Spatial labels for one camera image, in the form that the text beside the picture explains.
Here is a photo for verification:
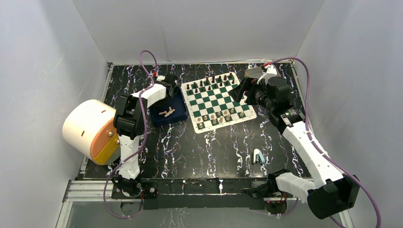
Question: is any small white blue stapler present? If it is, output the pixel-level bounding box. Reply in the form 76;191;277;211
252;149;265;165

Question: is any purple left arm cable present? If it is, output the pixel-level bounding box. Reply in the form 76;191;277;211
103;50;160;219

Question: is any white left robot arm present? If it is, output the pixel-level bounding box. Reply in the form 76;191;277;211
111;74;181;198

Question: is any green white chess board mat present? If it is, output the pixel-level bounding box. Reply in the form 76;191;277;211
181;72;257;134

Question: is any gold tin box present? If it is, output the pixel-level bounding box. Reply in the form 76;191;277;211
244;66;267;80

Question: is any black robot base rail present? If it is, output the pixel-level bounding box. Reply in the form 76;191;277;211
111;178;297;217

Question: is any dark blue tin box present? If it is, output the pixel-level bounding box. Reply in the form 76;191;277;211
149;90;189;127

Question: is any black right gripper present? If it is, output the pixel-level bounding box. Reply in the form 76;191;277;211
228;76;275;111

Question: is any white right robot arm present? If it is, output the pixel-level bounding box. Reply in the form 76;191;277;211
229;76;360;219

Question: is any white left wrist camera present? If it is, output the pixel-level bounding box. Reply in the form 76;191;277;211
156;75;165;82

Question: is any white orange cylindrical appliance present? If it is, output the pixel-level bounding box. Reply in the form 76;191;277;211
62;99;120;165

